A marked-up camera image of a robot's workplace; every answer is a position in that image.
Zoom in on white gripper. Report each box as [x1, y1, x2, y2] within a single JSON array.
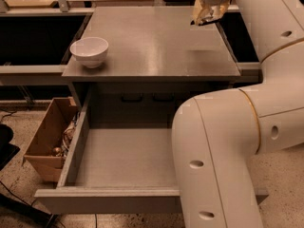
[[192, 0, 230, 20]]

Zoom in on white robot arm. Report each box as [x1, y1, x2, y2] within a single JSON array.
[[172, 0, 304, 228]]

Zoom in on grey cabinet with top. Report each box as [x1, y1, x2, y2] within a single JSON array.
[[64, 7, 243, 128]]

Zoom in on open grey top drawer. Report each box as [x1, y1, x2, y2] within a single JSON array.
[[34, 88, 270, 215]]

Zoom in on white ceramic bowl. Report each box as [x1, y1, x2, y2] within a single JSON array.
[[69, 37, 109, 68]]

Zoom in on brown cardboard box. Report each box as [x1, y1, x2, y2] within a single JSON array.
[[24, 97, 78, 182]]

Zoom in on black chair base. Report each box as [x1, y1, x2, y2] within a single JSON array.
[[0, 123, 20, 170]]

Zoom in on right black drawer handle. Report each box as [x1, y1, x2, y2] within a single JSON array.
[[152, 93, 175, 103]]

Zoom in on black drawer handle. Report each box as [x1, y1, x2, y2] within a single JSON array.
[[121, 93, 143, 103], [152, 93, 175, 103]]

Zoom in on left black drawer handle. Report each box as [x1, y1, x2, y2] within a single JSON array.
[[121, 93, 143, 103]]

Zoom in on black cable on floor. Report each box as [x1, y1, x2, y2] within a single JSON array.
[[0, 179, 65, 228]]

